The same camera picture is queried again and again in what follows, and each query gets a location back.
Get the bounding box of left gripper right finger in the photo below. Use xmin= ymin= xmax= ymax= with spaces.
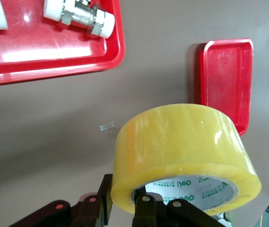
xmin=131 ymin=188 xmax=227 ymax=227

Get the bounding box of yellow packing tape roll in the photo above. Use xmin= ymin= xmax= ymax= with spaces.
xmin=110 ymin=102 xmax=263 ymax=217

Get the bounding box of red tray holding valves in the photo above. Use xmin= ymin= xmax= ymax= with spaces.
xmin=0 ymin=0 xmax=126 ymax=88

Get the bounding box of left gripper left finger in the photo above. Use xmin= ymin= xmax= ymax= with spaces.
xmin=6 ymin=174 xmax=114 ymax=227

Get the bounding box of empty red plastic tray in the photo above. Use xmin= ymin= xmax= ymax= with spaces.
xmin=200 ymin=38 xmax=254 ymax=138

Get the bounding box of clear tape mark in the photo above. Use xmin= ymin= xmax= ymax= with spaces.
xmin=99 ymin=121 xmax=115 ymax=131

